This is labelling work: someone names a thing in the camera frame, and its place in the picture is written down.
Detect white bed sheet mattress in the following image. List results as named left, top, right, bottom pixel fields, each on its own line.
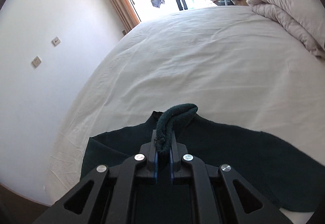
left=47, top=5, right=325, bottom=224

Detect dark green knit garment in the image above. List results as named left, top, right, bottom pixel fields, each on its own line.
left=81, top=104, right=324, bottom=212

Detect wall socket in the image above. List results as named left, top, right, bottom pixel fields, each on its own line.
left=31, top=56, right=42, bottom=68
left=52, top=37, right=61, bottom=46

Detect upper wall socket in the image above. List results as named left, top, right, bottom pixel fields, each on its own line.
left=52, top=37, right=61, bottom=46

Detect beige folded duvet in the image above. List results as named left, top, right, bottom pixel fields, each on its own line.
left=246, top=0, right=324, bottom=58

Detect lower wall socket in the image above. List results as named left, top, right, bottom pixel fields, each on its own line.
left=31, top=56, right=42, bottom=68

